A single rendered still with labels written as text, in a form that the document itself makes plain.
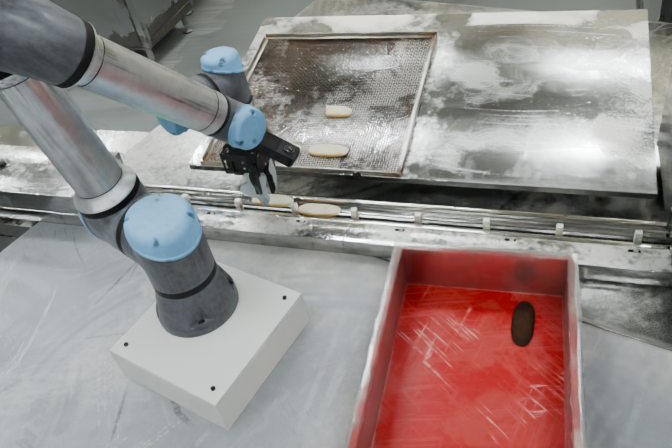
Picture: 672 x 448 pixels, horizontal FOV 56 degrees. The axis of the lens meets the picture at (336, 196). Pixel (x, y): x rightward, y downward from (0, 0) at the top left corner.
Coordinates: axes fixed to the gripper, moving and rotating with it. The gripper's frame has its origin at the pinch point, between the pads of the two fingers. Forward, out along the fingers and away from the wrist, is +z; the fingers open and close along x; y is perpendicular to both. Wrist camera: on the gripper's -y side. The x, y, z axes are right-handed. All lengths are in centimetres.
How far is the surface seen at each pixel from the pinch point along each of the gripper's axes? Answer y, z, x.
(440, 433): -45, 7, 45
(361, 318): -26.5, 7.1, 24.7
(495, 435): -53, 7, 43
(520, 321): -55, 6, 22
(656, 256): -78, 3, 5
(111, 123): 179, 88, -147
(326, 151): -8.7, -1.6, -14.8
